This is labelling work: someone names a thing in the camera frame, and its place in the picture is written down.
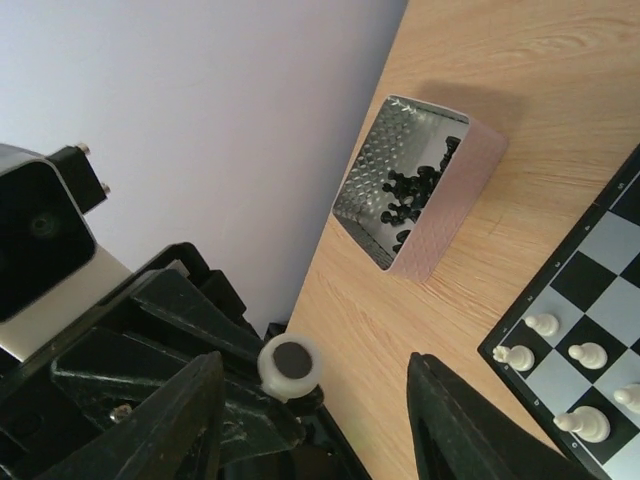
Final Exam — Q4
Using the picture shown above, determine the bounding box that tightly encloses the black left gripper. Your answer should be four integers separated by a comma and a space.
0, 242, 371, 480

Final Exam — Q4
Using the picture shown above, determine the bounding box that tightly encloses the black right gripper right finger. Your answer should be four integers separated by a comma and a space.
407, 352, 593, 480

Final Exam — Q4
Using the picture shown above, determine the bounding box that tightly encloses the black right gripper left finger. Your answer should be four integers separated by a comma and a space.
39, 352, 225, 479

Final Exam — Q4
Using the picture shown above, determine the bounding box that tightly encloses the white chess pawn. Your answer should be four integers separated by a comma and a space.
492, 345, 535, 372
257, 333, 323, 403

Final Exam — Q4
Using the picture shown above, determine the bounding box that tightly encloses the black white chess board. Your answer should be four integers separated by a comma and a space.
478, 151, 639, 479

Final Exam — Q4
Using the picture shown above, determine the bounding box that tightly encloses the black chess piece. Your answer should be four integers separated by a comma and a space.
380, 197, 425, 227
382, 165, 442, 200
440, 136, 461, 172

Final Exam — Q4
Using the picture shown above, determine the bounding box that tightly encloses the silver tray of black pieces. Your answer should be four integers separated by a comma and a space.
332, 95, 508, 282

